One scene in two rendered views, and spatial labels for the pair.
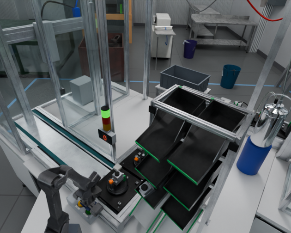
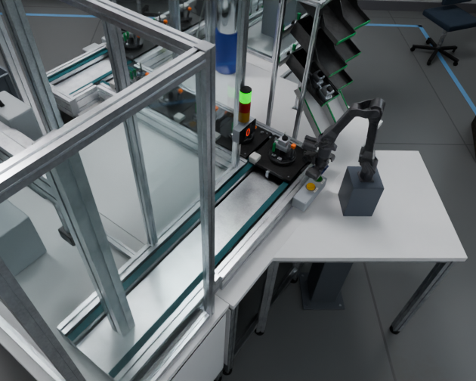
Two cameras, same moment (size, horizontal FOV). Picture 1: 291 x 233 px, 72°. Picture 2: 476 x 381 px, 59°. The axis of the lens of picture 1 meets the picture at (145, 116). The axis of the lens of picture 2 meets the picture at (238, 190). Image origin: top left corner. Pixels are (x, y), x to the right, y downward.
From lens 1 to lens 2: 200 cm
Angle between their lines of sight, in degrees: 66
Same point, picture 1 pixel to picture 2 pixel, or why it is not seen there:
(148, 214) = (320, 122)
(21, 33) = not seen: hidden behind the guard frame
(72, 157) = (228, 221)
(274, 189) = (254, 59)
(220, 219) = (292, 99)
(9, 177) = not seen: outside the picture
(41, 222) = (327, 240)
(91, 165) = (242, 196)
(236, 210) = (280, 87)
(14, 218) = not seen: outside the picture
